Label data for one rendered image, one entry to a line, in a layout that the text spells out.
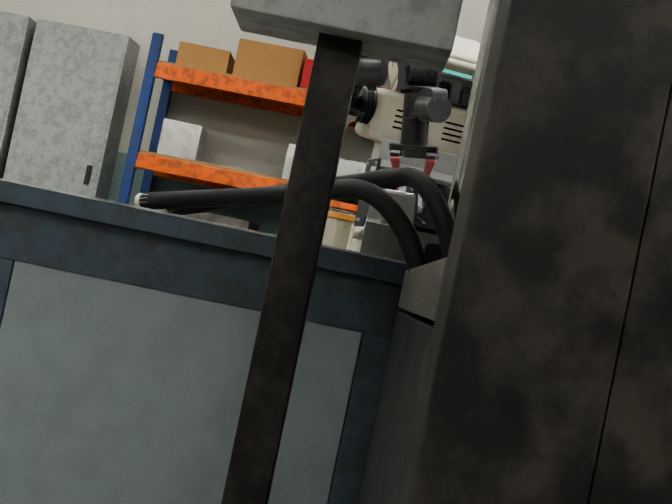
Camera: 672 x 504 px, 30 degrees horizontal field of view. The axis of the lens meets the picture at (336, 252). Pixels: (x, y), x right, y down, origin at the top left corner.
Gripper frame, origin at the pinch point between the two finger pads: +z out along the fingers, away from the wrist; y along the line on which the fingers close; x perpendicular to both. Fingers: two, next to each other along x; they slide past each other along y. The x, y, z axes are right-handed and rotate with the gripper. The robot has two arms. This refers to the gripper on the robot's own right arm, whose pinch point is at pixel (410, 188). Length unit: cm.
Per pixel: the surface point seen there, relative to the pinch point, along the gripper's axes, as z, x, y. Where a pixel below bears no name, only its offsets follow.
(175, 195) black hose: 0, -54, -41
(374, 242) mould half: 6, -50, -7
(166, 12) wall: -60, 554, -149
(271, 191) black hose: -3, -64, -24
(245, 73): -24, 498, -89
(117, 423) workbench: 37, -66, -47
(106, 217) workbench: 4, -63, -51
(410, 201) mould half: -0.3, -35.9, -0.9
